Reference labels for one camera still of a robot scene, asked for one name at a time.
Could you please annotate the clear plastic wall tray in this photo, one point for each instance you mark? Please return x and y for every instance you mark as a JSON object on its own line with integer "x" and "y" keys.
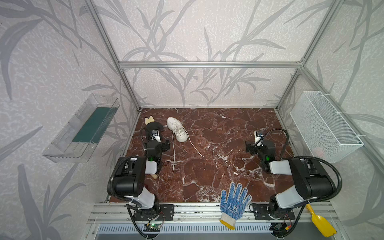
{"x": 79, "y": 138}

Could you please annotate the black work glove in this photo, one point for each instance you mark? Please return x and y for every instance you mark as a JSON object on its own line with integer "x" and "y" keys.
{"x": 151, "y": 124}

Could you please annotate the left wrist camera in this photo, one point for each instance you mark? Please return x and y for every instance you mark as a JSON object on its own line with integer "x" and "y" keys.
{"x": 155, "y": 135}

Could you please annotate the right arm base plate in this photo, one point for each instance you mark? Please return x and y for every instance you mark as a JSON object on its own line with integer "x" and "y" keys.
{"x": 262, "y": 212}

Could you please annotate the white wire mesh basket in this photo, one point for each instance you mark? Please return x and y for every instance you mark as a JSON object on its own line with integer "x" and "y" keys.
{"x": 322, "y": 125}

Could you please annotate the white knit sneaker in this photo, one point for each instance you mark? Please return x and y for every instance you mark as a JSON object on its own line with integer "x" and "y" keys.
{"x": 179, "y": 133}

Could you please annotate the left green circuit board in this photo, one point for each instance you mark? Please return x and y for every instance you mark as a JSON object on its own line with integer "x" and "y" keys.
{"x": 152, "y": 227}

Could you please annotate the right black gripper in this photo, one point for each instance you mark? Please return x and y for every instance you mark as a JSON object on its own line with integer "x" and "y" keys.
{"x": 256, "y": 147}

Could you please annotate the pink item in basket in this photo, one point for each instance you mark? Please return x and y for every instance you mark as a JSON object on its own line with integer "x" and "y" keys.
{"x": 318, "y": 152}

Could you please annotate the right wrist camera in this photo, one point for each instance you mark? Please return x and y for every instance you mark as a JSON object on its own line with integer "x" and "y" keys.
{"x": 258, "y": 137}

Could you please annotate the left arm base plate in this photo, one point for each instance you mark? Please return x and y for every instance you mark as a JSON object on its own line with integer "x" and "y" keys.
{"x": 162, "y": 212}

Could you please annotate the blue dotted work glove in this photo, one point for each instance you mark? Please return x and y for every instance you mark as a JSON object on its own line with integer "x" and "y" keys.
{"x": 233, "y": 204}

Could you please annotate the yellow plastic scoop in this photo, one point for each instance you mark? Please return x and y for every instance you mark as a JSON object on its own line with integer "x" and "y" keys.
{"x": 325, "y": 228}

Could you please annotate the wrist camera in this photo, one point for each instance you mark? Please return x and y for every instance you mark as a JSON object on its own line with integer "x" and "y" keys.
{"x": 258, "y": 137}
{"x": 155, "y": 135}

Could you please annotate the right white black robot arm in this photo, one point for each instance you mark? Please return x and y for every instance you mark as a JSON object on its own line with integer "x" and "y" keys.
{"x": 315, "y": 180}

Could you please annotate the right circuit board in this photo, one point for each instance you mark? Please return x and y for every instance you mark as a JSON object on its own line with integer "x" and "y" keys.
{"x": 279, "y": 227}

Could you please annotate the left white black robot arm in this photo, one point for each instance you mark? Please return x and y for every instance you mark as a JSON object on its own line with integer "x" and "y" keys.
{"x": 127, "y": 182}

